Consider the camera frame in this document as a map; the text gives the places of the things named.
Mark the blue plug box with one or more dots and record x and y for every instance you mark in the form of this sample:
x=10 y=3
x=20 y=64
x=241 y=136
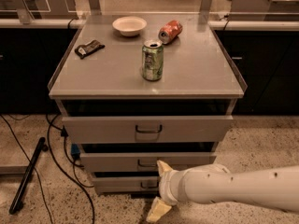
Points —
x=75 y=152

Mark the grey drawer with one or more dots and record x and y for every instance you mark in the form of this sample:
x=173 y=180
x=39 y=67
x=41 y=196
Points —
x=156 y=129
x=126 y=184
x=143 y=162

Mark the green soda can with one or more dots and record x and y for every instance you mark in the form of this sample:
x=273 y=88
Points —
x=152 y=60

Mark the orange soda can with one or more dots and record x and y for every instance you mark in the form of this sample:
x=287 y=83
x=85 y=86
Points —
x=170 y=31

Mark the white bowl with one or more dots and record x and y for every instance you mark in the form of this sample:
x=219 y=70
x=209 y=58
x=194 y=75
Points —
x=129 y=26

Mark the grey drawer cabinet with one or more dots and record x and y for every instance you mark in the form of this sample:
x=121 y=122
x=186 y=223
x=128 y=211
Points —
x=199 y=79

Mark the white horizontal rail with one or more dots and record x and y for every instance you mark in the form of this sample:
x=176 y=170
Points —
x=216 y=25

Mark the black floor bar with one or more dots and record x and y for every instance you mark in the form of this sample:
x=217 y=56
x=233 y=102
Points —
x=17 y=201

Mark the grey bottom drawer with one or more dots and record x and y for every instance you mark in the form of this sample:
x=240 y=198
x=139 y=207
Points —
x=126 y=184

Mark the grey top drawer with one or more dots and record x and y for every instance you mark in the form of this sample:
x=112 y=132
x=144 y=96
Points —
x=156 y=129

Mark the dark snack packet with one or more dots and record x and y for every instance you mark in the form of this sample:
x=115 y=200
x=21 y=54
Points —
x=87 y=49

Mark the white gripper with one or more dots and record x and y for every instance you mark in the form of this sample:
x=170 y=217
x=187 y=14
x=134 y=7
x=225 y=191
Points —
x=166 y=187

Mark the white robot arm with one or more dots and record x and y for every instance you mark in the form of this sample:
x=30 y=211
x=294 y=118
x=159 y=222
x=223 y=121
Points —
x=213 y=183

